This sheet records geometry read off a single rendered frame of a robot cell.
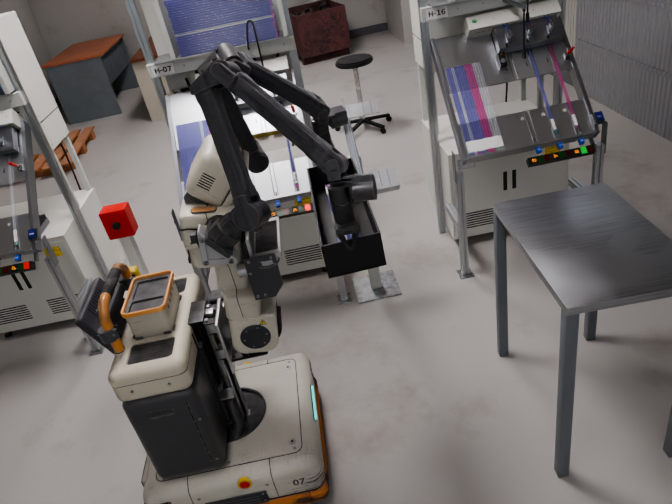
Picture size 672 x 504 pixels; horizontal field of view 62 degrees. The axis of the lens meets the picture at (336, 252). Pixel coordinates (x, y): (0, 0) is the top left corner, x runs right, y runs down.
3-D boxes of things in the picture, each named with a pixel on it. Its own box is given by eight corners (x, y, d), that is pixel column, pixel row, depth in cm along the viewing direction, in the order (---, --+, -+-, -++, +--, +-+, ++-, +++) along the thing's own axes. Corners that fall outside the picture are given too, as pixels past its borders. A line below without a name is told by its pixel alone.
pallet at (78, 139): (33, 147, 700) (29, 139, 694) (101, 133, 701) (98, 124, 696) (-8, 191, 590) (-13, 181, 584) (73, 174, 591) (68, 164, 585)
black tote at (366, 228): (313, 195, 212) (306, 168, 207) (357, 184, 212) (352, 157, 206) (328, 279, 164) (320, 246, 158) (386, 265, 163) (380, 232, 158)
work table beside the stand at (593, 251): (558, 478, 209) (566, 308, 167) (497, 351, 268) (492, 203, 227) (679, 456, 208) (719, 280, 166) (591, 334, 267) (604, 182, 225)
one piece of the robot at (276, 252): (243, 304, 183) (225, 248, 171) (245, 260, 206) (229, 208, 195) (291, 294, 183) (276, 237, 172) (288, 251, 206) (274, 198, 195)
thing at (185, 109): (301, 129, 299) (300, 124, 294) (179, 154, 300) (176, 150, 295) (290, 75, 308) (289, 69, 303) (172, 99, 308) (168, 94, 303)
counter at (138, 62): (220, 69, 892) (206, 17, 852) (211, 111, 700) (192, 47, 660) (173, 78, 891) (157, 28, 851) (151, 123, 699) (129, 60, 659)
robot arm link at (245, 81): (222, 77, 156) (205, 74, 145) (233, 60, 154) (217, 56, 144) (341, 178, 155) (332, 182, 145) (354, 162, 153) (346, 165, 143)
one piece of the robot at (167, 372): (167, 505, 208) (73, 333, 165) (184, 397, 255) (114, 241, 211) (256, 486, 208) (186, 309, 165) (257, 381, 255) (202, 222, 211)
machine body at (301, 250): (336, 273, 349) (316, 182, 316) (225, 296, 349) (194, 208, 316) (326, 223, 404) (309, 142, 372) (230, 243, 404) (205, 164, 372)
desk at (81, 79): (142, 85, 890) (123, 33, 849) (123, 113, 764) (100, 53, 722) (93, 95, 889) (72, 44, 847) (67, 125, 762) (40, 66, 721)
